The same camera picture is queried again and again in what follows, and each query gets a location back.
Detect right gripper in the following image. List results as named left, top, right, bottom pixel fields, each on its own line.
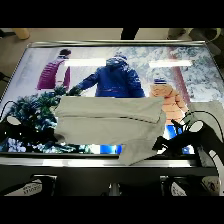
left=152, top=134, right=183, bottom=157

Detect grey shirt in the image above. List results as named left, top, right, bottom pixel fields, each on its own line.
left=53, top=95, right=168, bottom=167

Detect grey garment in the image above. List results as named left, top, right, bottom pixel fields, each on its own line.
left=189, top=99, right=224, bottom=168

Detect person's legs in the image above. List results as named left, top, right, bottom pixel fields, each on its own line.
left=120, top=27, right=141, bottom=41

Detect black cable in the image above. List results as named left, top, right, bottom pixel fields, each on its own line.
left=182, top=109, right=224, bottom=133
left=0, top=99, right=22, bottom=120

